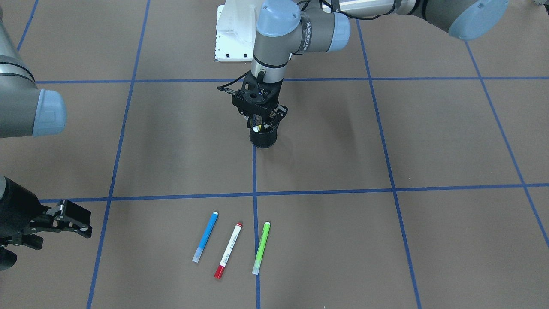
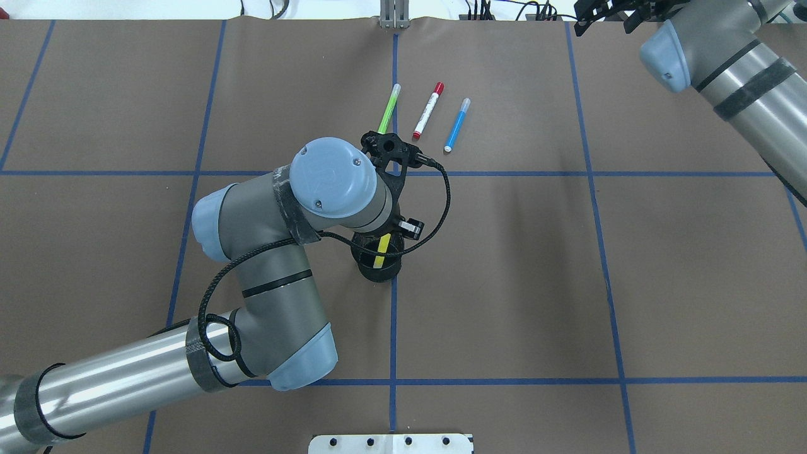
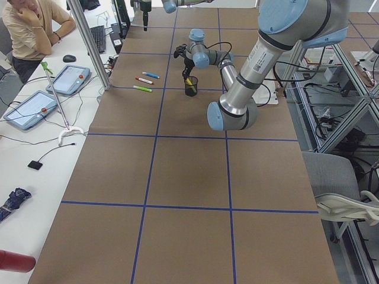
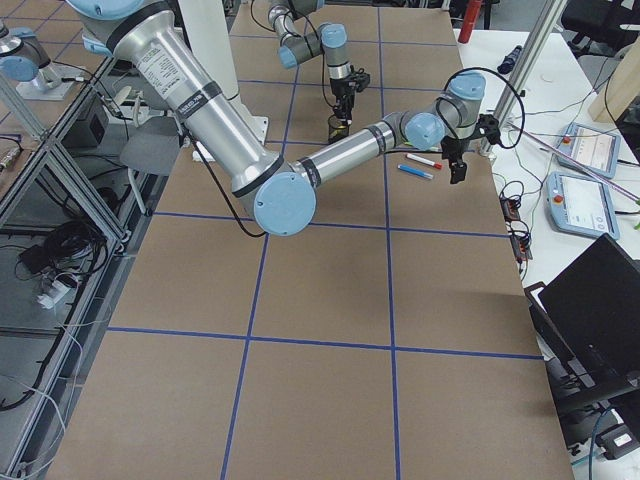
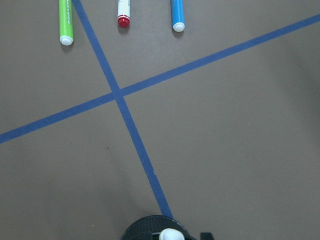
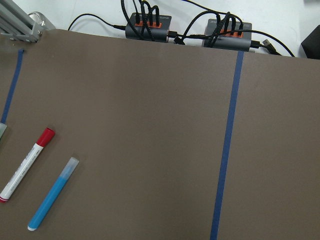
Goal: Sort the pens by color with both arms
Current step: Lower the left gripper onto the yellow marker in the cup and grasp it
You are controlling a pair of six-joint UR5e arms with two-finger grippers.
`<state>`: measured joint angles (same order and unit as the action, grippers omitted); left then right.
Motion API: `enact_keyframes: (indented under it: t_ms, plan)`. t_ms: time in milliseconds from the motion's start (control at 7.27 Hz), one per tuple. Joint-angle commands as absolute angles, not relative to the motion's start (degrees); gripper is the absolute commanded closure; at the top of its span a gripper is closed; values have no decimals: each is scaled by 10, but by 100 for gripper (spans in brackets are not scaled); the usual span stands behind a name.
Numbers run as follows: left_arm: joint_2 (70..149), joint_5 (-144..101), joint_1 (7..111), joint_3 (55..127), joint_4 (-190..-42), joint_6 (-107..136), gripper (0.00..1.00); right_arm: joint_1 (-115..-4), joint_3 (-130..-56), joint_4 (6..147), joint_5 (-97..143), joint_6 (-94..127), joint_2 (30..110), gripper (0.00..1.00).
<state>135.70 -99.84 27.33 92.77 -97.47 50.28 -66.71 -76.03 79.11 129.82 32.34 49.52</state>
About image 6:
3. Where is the blue highlighter pen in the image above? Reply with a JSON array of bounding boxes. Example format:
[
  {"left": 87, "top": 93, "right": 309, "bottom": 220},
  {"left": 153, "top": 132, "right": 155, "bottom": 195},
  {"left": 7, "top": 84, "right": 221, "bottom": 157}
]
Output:
[{"left": 27, "top": 157, "right": 79, "bottom": 232}]

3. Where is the red cap white marker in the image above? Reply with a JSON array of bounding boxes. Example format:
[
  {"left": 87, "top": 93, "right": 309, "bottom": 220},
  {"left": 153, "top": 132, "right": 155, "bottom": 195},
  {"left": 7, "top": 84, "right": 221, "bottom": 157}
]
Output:
[{"left": 0, "top": 127, "right": 56, "bottom": 203}]

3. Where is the green highlighter pen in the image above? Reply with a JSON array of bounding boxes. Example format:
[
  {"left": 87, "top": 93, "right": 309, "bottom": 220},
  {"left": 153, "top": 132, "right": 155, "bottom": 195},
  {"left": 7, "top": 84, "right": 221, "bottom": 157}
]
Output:
[{"left": 0, "top": 122, "right": 7, "bottom": 140}]

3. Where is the near grey USB hub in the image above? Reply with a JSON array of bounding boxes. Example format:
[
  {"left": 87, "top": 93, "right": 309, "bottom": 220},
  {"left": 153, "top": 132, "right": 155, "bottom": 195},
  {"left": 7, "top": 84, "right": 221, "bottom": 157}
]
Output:
[{"left": 125, "top": 13, "right": 172, "bottom": 43}]

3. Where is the grey usb hub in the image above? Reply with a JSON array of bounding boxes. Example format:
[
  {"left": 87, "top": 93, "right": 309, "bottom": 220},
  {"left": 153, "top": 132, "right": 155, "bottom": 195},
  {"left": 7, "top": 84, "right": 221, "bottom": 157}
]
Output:
[
  {"left": 125, "top": 13, "right": 172, "bottom": 43},
  {"left": 202, "top": 19, "right": 252, "bottom": 52}
]

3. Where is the far grey USB hub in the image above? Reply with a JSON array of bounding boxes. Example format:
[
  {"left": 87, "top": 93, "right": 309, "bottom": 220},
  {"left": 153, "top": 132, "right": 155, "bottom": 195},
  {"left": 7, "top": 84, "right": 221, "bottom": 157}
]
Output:
[{"left": 202, "top": 19, "right": 252, "bottom": 52}]

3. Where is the aluminium frame post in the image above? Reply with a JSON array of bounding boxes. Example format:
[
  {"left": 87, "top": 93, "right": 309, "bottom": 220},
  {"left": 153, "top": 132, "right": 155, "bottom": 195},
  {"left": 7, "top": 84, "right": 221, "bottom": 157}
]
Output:
[{"left": 0, "top": 0, "right": 56, "bottom": 43}]

